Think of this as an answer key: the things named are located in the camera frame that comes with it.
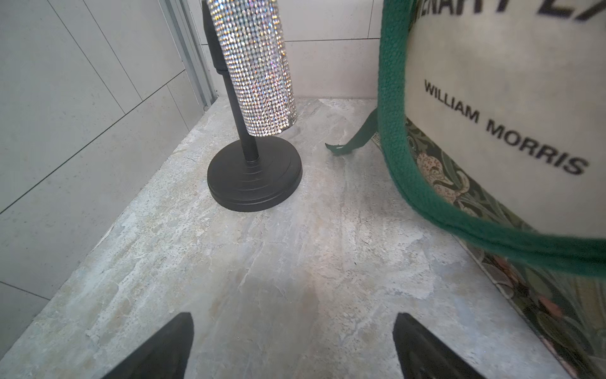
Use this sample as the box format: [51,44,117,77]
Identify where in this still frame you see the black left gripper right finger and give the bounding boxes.
[392,313,484,379]

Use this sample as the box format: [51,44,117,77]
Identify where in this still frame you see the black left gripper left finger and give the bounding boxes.
[104,312,194,379]

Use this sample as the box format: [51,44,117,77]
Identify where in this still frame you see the canvas tote bag green handles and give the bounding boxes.
[331,1,605,378]

